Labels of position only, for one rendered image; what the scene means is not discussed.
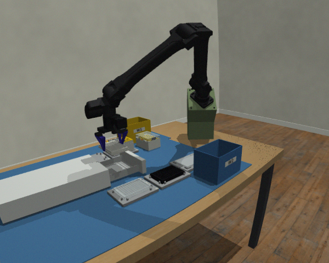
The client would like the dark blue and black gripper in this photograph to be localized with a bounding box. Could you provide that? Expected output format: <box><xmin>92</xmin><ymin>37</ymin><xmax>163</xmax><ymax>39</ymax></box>
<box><xmin>94</xmin><ymin>126</ymin><xmax>128</xmax><ymax>152</ymax></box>

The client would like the blue open-top bin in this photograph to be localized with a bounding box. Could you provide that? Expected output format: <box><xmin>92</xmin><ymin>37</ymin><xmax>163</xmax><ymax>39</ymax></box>
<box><xmin>194</xmin><ymin>139</ymin><xmax>242</xmax><ymax>185</ymax></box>

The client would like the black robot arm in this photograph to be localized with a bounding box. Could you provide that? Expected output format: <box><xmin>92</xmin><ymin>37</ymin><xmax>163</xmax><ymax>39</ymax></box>
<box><xmin>84</xmin><ymin>22</ymin><xmax>214</xmax><ymax>134</ymax></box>

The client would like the white multi-well plate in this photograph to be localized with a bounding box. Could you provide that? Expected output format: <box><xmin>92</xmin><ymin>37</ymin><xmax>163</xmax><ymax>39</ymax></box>
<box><xmin>113</xmin><ymin>178</ymin><xmax>152</xmax><ymax>201</ymax></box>
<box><xmin>105</xmin><ymin>140</ymin><xmax>129</xmax><ymax>156</ymax></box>

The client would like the blue flat mat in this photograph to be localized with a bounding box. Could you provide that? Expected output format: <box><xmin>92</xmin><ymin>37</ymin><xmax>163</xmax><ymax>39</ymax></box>
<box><xmin>0</xmin><ymin>131</ymin><xmax>252</xmax><ymax>263</ymax></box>

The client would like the yellow open bin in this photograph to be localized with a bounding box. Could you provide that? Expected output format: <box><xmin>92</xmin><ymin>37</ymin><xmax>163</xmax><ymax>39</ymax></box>
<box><xmin>126</xmin><ymin>117</ymin><xmax>151</xmax><ymax>143</ymax></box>

